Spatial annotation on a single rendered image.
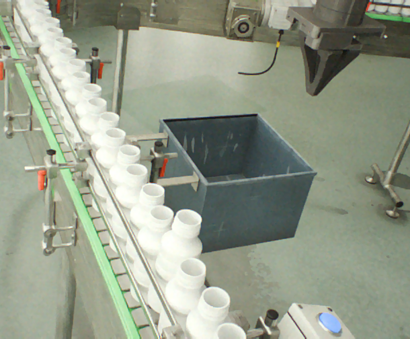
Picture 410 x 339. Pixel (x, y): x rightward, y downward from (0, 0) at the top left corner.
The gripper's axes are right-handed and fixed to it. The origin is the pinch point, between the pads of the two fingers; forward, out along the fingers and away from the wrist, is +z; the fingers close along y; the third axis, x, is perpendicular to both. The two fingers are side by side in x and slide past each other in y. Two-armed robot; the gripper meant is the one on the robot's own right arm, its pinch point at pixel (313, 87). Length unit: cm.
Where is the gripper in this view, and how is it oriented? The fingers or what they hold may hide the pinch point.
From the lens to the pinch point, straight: 75.1
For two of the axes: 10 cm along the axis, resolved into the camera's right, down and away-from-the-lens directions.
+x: 4.2, 5.6, -7.2
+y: -8.9, 0.9, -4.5
